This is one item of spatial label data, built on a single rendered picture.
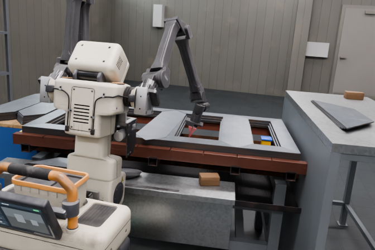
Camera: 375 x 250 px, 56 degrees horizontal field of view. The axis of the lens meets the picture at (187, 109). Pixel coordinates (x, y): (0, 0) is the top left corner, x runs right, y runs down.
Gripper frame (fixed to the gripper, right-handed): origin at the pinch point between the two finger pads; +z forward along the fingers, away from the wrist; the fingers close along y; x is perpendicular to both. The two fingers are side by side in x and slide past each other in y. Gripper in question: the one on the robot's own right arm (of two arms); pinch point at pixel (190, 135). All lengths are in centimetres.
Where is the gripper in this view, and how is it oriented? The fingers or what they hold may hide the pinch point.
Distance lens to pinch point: 203.6
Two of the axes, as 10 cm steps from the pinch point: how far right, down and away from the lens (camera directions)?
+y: -9.5, -3.2, 0.4
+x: -1.2, 2.3, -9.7
